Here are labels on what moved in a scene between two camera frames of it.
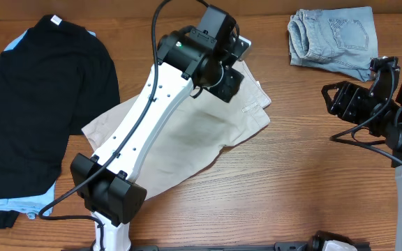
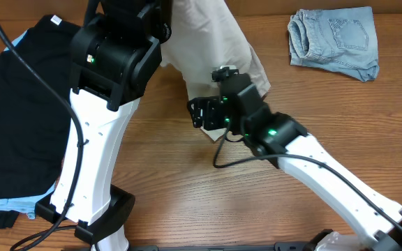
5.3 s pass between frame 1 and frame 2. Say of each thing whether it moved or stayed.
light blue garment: stayed
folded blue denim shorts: stayed
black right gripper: moved
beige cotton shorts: moved
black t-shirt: stayed
